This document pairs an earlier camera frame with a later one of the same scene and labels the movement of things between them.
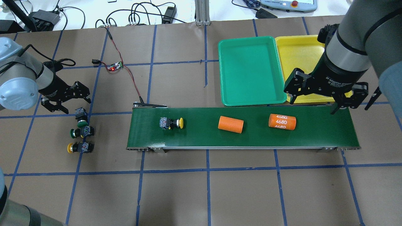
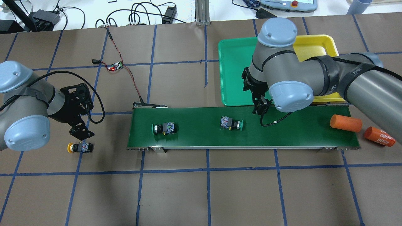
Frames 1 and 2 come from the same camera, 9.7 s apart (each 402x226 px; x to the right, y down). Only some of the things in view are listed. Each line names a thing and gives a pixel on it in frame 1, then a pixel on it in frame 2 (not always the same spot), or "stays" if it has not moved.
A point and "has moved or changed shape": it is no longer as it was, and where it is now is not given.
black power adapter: (262, 13) stays
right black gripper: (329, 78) -> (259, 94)
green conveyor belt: (154, 128) stays
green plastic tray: (251, 71) stays
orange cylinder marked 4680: (282, 121) -> (379, 136)
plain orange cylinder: (230, 124) -> (345, 122)
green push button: (81, 116) has moved or changed shape
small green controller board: (116, 66) stays
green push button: (83, 132) has moved or changed shape
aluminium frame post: (202, 14) stays
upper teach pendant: (305, 6) stays
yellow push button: (83, 147) stays
